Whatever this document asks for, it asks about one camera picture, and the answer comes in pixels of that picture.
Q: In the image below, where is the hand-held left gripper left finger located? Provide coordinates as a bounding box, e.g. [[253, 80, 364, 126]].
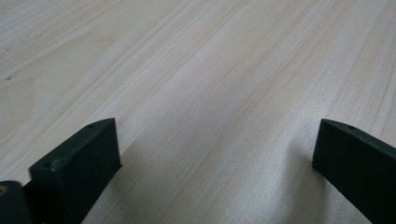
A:
[[22, 118, 122, 224]]

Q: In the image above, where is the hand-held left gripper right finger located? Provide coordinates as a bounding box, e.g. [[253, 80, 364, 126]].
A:
[[312, 118, 396, 224]]

